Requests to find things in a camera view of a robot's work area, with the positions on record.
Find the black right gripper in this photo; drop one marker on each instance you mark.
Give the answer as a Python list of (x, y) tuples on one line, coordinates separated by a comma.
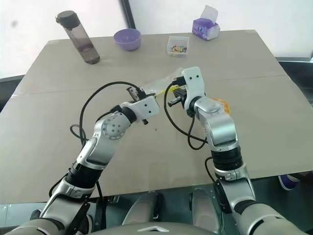
[(181, 93)]

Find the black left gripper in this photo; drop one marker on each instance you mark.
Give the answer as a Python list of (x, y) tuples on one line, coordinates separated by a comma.
[(135, 93)]

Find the clear plastic bag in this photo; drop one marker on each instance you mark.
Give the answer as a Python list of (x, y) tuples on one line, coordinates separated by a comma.
[(161, 80)]

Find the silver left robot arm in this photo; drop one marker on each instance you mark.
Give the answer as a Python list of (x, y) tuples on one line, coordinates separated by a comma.
[(110, 127)]

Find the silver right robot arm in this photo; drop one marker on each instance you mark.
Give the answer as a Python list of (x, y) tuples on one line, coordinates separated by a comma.
[(220, 124)]

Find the clear box of colourful clips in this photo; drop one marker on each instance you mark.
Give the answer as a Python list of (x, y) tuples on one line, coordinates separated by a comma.
[(178, 47)]

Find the purple plastic bowl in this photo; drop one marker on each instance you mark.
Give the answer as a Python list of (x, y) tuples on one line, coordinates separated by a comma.
[(127, 40)]

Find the purple tissue pack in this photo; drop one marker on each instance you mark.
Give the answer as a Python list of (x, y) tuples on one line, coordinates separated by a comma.
[(205, 29)]

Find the smoky grey water bottle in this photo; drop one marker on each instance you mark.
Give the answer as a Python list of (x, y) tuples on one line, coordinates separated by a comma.
[(82, 39)]

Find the grey robot right knee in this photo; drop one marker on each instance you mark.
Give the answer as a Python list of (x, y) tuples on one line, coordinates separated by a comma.
[(205, 208)]

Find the grey robot knee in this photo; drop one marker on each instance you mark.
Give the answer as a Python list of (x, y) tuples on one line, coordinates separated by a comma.
[(143, 208), (205, 208)]

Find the grey robot left knee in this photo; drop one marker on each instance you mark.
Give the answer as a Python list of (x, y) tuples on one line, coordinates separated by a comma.
[(143, 208)]

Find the grey robot torso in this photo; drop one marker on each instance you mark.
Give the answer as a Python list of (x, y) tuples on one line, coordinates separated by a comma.
[(171, 228)]

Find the purple shoe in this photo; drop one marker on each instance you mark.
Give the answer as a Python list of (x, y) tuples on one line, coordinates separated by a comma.
[(288, 182)]

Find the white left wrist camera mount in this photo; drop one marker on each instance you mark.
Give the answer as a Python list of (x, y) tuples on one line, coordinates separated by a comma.
[(146, 107)]

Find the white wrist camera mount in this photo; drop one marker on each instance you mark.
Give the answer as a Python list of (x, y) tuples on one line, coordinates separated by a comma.
[(194, 83), (146, 107)]

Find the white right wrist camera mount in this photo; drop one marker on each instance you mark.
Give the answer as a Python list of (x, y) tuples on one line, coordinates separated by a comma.
[(194, 83)]

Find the dark window frame post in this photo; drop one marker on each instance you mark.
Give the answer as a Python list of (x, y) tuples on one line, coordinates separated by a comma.
[(128, 14)]

